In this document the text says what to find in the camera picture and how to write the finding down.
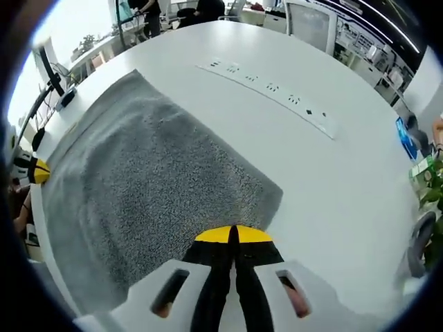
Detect blue packet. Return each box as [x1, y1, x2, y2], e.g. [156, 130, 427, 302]
[395, 116, 420, 162]

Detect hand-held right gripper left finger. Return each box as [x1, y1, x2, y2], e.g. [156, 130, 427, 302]
[72, 225, 236, 332]

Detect small black device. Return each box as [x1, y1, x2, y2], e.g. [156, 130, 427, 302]
[55, 86, 78, 111]

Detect green white carton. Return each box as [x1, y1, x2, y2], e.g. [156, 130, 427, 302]
[410, 155, 434, 181]

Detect small windowsill plant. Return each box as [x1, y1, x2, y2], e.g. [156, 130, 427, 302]
[78, 33, 105, 55]

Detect potted green plant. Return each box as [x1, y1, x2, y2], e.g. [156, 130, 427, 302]
[408, 155, 443, 273]

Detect dark grey headphones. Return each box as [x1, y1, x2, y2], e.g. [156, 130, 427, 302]
[406, 113, 431, 150]

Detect grey towel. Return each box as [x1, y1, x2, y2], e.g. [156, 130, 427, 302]
[43, 68, 284, 305]

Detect white office chair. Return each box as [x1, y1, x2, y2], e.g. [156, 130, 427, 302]
[284, 0, 339, 57]

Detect white built-in power strip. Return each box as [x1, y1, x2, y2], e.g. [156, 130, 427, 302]
[195, 57, 339, 140]

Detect black monitor stand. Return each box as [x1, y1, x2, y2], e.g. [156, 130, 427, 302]
[20, 44, 67, 153]

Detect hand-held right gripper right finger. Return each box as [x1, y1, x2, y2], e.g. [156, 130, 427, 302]
[235, 224, 370, 332]

